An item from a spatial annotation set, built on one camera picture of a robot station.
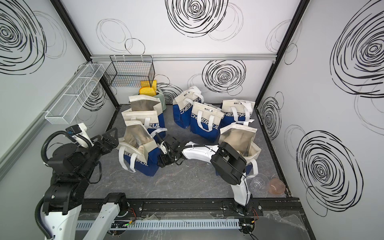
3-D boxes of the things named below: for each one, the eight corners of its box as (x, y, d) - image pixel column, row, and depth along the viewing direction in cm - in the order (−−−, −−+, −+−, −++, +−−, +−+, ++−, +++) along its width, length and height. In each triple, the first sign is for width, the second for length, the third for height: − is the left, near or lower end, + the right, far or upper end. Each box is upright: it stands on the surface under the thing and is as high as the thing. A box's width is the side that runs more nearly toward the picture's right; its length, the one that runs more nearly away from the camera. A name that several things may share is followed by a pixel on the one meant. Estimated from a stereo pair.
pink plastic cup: (265, 194, 80) (271, 190, 74) (262, 182, 84) (267, 178, 78) (280, 194, 80) (287, 190, 74) (276, 182, 84) (282, 178, 78)
